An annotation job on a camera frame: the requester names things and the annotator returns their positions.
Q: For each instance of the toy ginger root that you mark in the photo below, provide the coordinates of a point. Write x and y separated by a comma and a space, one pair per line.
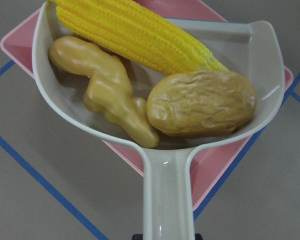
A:
109, 90

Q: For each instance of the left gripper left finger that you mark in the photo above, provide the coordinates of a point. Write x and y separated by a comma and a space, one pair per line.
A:
137, 236

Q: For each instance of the toy yellow corn cob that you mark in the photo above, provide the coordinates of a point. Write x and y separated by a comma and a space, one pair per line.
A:
138, 34

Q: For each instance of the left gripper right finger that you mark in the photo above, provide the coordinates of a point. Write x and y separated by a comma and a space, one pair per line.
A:
198, 236

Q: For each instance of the pink plastic bin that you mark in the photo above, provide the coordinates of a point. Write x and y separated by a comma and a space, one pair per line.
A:
209, 166

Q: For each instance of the beige plastic dustpan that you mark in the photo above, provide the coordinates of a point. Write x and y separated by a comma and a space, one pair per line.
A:
250, 49

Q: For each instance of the toy brown potato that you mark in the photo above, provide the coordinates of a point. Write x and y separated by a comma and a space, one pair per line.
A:
202, 103

